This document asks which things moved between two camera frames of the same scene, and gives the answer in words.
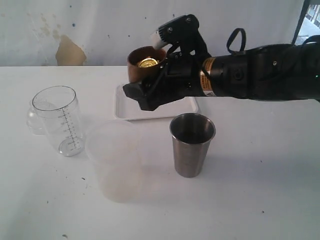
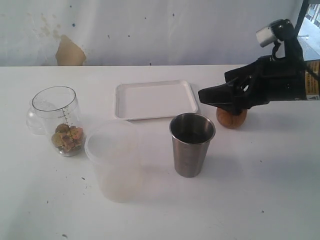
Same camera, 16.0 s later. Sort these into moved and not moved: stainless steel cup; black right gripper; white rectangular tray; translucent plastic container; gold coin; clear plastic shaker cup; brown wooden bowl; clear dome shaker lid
Moved: black right gripper; gold coin; brown wooden bowl
Not moved: translucent plastic container; white rectangular tray; clear dome shaker lid; clear plastic shaker cup; stainless steel cup
